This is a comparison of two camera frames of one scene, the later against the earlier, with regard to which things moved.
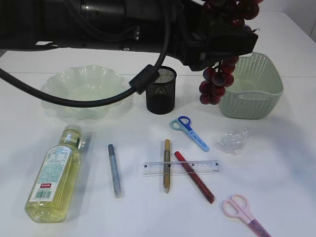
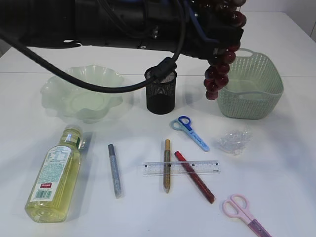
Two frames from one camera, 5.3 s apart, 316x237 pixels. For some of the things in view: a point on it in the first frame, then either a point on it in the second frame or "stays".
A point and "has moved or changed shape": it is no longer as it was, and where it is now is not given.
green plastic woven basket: [256, 89] stays
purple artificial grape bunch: [217, 79] has moved or changed shape
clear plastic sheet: [234, 141] stays
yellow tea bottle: [53, 192] stays
